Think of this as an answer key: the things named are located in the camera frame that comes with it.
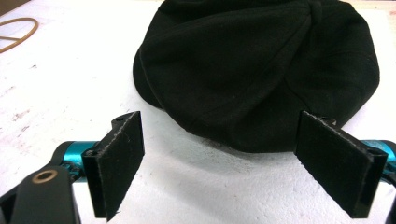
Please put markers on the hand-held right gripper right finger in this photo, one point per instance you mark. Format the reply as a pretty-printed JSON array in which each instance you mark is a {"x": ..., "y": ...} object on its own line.
[{"x": 337, "y": 163}]

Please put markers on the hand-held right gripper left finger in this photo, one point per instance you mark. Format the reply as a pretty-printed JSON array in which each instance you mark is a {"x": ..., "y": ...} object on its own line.
[{"x": 116, "y": 161}]

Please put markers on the black cloth cap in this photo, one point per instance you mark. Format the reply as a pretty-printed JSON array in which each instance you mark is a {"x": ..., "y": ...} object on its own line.
[{"x": 255, "y": 71}]

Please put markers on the tan rubber band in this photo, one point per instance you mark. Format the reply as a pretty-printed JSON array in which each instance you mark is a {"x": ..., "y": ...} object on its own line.
[{"x": 31, "y": 31}]

